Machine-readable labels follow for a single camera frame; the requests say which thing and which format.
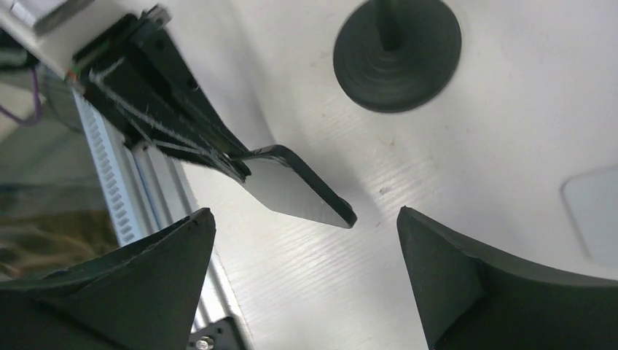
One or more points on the black phone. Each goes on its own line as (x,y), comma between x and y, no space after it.
(283,182)

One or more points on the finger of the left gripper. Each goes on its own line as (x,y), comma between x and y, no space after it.
(193,132)

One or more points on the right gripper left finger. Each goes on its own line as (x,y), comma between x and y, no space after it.
(99,304)

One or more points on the silver phone stand right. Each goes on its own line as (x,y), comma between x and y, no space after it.
(591,199)

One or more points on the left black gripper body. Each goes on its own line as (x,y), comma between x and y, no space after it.
(121,74)

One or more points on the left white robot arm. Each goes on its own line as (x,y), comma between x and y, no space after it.
(54,31)

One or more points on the white slotted cable duct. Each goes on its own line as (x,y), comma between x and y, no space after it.
(109,172)

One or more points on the aluminium mounting rail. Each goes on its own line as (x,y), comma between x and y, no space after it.
(190,283)

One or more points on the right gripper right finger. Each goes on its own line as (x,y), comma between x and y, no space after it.
(471,295)

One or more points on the black round-base clamp stand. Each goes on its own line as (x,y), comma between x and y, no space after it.
(394,56)

